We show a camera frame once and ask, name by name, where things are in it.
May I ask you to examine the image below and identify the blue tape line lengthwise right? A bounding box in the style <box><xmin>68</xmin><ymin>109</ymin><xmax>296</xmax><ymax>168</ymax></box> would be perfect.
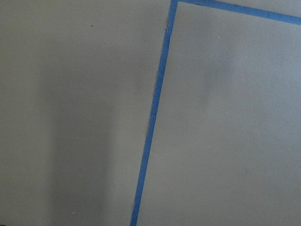
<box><xmin>129</xmin><ymin>0</ymin><xmax>178</xmax><ymax>226</ymax></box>

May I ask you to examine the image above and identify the blue tape line crosswise near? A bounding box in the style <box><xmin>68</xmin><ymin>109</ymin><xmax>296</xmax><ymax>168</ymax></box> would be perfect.
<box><xmin>170</xmin><ymin>0</ymin><xmax>301</xmax><ymax>25</ymax></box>

